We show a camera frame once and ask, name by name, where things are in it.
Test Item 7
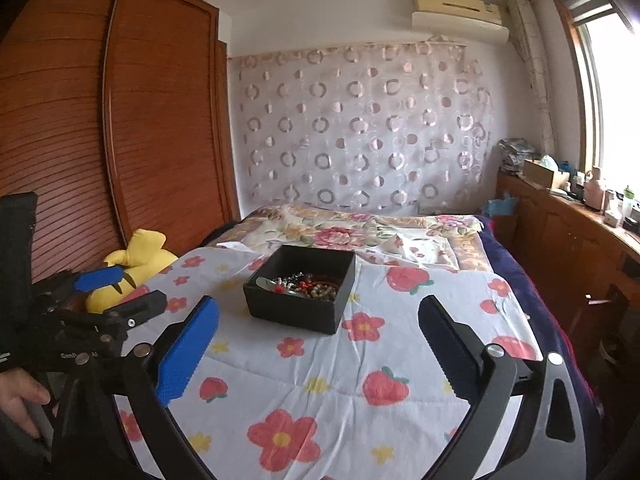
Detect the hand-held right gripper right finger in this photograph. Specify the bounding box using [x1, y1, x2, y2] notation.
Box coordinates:
[417, 295, 586, 480]

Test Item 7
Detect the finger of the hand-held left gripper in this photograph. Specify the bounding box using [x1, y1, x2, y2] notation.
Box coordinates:
[102, 291, 168, 331]
[72, 266, 126, 293]

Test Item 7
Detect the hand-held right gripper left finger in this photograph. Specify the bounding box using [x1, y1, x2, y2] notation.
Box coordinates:
[50, 296, 221, 480]

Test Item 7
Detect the black box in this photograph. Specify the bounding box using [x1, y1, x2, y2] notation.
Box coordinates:
[242, 244, 357, 336]

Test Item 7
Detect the pearl necklace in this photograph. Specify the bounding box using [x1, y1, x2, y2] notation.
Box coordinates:
[305, 280, 346, 302]

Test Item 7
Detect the red bead bracelet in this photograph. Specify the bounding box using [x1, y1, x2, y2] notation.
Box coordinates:
[295, 275, 326, 295]

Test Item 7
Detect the person's left hand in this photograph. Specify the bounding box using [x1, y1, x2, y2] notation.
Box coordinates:
[0, 367, 53, 443]

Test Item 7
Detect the yellow plush toy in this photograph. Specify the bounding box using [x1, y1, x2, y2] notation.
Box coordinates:
[85, 229, 179, 312]

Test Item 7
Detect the dark blue blanket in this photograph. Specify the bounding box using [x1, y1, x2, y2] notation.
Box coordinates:
[472, 215, 608, 441]

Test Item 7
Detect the strawberry print blanket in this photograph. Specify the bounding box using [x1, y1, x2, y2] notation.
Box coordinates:
[112, 247, 543, 480]

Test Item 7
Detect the floral quilt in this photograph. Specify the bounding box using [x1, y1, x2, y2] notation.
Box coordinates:
[205, 203, 493, 273]

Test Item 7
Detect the blue plastic bag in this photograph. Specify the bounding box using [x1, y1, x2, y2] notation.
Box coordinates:
[485, 191, 521, 218]

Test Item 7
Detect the wooden wardrobe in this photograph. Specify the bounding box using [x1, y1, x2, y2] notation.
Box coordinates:
[0, 0, 241, 291]

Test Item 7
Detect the wooden cabinet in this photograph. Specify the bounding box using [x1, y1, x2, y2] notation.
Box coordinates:
[495, 170, 640, 376]

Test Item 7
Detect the cardboard box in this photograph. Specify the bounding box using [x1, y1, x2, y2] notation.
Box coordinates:
[522, 157, 571, 191]

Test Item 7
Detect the stack of newspapers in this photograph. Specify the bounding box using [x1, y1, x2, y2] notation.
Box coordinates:
[500, 137, 541, 173]

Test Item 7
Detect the pink bottle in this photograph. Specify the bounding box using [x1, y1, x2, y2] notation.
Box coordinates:
[584, 165, 607, 208]

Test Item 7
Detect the circle pattern curtain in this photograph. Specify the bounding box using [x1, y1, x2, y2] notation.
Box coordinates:
[227, 40, 493, 211]

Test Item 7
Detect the lace window curtain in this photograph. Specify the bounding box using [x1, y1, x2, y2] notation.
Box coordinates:
[507, 0, 558, 158]

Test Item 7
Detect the window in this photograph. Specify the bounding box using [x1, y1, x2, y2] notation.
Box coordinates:
[552, 0, 640, 181]

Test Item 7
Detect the wall air conditioner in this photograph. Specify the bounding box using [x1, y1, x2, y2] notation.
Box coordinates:
[411, 0, 510, 43]

